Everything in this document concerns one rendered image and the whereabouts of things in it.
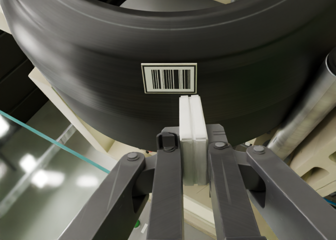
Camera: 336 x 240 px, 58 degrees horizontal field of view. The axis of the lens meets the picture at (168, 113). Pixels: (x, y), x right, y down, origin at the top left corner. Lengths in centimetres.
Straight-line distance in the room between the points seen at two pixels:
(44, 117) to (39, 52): 1157
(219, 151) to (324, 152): 36
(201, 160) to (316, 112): 31
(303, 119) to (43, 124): 1151
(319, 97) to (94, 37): 29
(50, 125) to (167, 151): 1159
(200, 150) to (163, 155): 2
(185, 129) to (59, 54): 26
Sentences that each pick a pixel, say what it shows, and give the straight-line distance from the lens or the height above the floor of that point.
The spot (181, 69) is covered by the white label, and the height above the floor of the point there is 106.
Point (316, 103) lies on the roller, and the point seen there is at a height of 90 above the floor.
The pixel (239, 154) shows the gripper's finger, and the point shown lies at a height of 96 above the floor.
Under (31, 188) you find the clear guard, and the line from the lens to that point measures 119.
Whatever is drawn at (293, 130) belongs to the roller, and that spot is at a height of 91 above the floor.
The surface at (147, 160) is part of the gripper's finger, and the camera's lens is 16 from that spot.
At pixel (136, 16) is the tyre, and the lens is 37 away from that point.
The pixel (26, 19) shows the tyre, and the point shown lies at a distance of 45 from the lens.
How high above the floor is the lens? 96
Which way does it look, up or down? 15 degrees up
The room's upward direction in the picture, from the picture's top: 65 degrees counter-clockwise
